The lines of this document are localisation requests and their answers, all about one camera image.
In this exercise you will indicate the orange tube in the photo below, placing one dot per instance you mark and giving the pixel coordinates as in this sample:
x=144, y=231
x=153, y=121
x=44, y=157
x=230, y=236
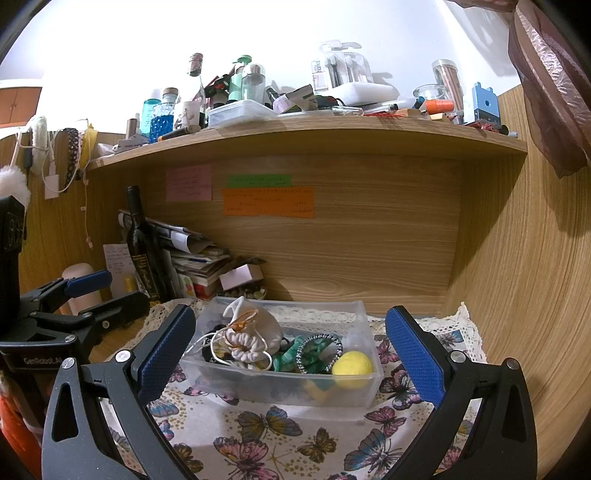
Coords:
x=437, y=106

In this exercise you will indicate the white hanging tag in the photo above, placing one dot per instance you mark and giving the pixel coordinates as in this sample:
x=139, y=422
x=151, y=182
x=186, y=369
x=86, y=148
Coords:
x=52, y=187

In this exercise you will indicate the glass bottle with blue beads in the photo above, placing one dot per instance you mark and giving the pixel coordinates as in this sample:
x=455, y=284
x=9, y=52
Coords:
x=167, y=120

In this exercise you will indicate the blue plastic block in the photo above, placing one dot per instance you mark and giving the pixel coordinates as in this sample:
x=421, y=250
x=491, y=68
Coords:
x=485, y=104

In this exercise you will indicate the pink cylinder bottle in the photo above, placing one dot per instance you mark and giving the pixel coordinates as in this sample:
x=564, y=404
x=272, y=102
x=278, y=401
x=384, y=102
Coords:
x=81, y=271

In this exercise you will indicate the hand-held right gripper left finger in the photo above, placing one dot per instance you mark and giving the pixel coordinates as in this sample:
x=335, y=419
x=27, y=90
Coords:
x=166, y=350

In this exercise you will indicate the white mug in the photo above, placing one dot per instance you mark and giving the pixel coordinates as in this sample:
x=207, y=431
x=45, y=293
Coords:
x=190, y=115

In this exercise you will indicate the white note paper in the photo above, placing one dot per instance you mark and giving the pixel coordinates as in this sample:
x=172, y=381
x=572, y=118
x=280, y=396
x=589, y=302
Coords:
x=115, y=263

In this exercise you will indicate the stack of magazines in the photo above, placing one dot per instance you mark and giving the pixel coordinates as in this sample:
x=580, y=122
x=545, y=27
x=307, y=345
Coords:
x=198, y=263

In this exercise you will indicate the green fabric scrunchie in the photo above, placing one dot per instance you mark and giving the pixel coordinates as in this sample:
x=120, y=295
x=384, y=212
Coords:
x=288, y=357

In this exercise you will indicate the yellow soft ball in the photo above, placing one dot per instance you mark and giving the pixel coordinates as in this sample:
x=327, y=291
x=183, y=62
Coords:
x=352, y=363

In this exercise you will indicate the white fluffy headband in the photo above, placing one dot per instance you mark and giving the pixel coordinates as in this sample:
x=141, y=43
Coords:
x=40, y=138

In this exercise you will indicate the glass bowl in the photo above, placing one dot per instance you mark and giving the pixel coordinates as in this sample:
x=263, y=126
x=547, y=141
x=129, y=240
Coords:
x=427, y=92

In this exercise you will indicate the dark wine bottle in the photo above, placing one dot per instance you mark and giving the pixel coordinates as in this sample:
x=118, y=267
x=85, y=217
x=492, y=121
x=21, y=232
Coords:
x=143, y=254

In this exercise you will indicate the wooden shelf board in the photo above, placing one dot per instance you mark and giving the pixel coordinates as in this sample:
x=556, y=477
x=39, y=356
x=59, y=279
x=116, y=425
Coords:
x=323, y=134

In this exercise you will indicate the green pump bottle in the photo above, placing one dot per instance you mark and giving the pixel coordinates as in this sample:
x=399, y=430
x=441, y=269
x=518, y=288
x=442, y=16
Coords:
x=238, y=83

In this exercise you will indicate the butterfly print lace cloth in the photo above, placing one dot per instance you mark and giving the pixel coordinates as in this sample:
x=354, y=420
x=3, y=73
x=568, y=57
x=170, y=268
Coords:
x=277, y=438

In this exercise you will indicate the clear round bottle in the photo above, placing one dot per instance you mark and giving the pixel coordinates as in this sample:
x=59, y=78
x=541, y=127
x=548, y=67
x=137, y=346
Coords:
x=254, y=83

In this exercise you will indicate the green sticky note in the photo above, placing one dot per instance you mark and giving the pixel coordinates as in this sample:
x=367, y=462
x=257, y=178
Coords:
x=258, y=181

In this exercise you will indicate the small white cardboard box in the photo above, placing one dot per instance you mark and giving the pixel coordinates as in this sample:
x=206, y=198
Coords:
x=240, y=276

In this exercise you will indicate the brown sheer curtain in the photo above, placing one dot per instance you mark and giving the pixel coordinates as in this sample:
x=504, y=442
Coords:
x=554, y=92

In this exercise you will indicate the orange sticky note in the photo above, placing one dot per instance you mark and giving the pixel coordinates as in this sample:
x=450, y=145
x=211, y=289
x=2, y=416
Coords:
x=268, y=202

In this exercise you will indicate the white fabric scrunchie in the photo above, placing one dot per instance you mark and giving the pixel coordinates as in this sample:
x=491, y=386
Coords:
x=244, y=350

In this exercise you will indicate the clear blister pack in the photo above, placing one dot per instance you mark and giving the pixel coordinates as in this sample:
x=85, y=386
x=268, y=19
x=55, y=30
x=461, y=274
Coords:
x=346, y=64

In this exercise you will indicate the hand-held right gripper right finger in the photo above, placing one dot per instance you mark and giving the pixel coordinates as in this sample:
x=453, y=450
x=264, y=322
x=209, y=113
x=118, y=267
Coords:
x=415, y=357

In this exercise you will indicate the pink sticky note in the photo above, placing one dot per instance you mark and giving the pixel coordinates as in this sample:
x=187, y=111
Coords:
x=189, y=183

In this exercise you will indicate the tall bottle with wrapped cork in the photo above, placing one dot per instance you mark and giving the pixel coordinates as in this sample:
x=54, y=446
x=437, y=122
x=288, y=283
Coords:
x=196, y=64

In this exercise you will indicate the clear jar with sticks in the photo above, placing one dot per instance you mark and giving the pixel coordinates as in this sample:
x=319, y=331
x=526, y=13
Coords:
x=447, y=83

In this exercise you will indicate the black beaded hair band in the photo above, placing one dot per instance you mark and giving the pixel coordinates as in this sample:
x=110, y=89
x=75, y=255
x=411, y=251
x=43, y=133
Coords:
x=302, y=346

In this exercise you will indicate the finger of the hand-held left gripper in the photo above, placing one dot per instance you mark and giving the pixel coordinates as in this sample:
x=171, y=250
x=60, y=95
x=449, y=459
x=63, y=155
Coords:
x=87, y=280
x=120, y=307

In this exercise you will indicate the black braided headband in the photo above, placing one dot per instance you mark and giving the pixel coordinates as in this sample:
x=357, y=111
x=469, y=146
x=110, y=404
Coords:
x=71, y=147

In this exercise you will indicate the clear plastic box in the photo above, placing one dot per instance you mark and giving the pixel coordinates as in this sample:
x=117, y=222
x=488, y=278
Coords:
x=286, y=387

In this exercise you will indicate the white fluffy fur piece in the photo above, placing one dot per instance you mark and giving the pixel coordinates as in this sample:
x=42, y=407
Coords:
x=14, y=184

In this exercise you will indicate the white foam block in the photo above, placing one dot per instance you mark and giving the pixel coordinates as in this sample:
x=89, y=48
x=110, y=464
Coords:
x=364, y=93

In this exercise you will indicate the clear lidded plastic container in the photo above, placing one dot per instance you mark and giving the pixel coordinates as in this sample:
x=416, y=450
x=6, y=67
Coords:
x=240, y=113

